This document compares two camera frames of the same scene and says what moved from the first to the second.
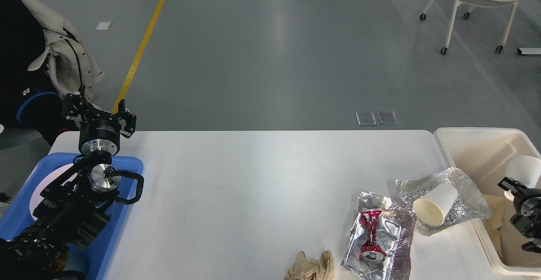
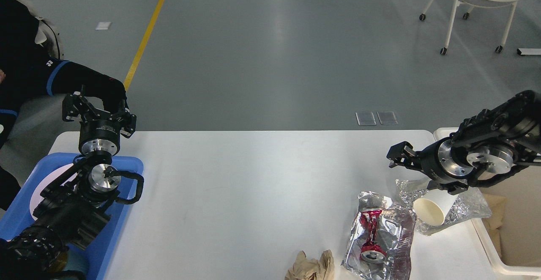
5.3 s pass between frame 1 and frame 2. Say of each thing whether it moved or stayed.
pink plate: stayed
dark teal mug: stayed
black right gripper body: moved
